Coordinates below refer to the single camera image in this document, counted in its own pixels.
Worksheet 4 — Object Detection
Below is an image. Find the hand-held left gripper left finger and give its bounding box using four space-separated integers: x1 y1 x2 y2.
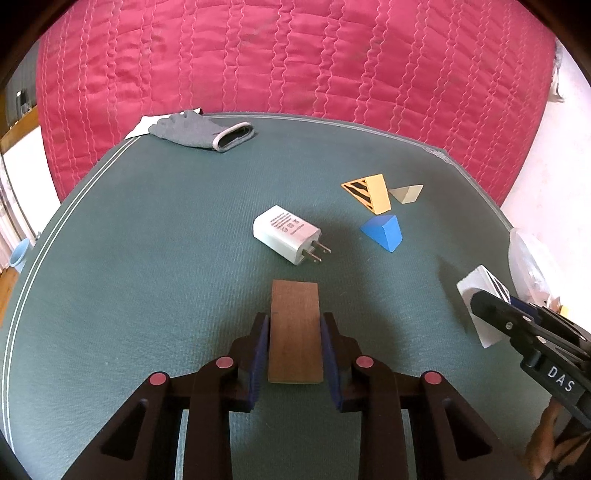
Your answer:
62 312 271 480

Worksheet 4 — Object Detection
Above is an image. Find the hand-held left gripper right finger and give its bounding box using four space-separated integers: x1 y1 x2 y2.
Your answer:
320 312 532 480

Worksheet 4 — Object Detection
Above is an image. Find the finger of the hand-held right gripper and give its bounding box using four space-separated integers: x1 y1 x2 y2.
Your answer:
470 290 548 356
510 298 591 344

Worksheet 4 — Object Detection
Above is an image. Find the white black-striped wedge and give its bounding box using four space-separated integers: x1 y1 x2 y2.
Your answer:
456 265 511 349

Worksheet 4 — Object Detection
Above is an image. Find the brown wooden block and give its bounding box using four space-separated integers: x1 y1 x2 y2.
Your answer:
267 280 324 385

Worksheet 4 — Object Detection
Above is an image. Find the clear plastic container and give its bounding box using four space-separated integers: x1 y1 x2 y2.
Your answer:
508 228 568 315

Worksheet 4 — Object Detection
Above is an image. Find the blue wedge block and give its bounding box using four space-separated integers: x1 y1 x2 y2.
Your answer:
360 215 403 254

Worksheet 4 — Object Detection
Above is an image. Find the small beige wedge block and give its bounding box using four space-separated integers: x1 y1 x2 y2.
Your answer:
388 185 424 205

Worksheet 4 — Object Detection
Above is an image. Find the orange striped wedge block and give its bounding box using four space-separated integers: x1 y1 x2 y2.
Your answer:
341 174 392 215

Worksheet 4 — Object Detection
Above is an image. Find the brown wooden piece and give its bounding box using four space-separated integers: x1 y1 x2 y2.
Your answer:
526 397 561 478

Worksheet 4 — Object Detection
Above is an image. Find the white charger plug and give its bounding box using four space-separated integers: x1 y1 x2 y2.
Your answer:
252 205 332 266

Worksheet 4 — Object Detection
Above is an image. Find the grey work glove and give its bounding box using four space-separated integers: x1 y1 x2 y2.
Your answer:
148 110 256 153

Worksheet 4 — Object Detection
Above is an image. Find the white paper sheet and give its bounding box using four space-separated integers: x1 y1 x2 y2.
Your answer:
126 108 203 139

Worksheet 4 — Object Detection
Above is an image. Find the red quilted blanket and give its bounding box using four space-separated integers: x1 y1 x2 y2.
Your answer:
34 0 559 208

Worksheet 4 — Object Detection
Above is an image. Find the wooden side desk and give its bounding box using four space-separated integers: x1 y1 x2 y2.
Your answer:
0 106 42 153

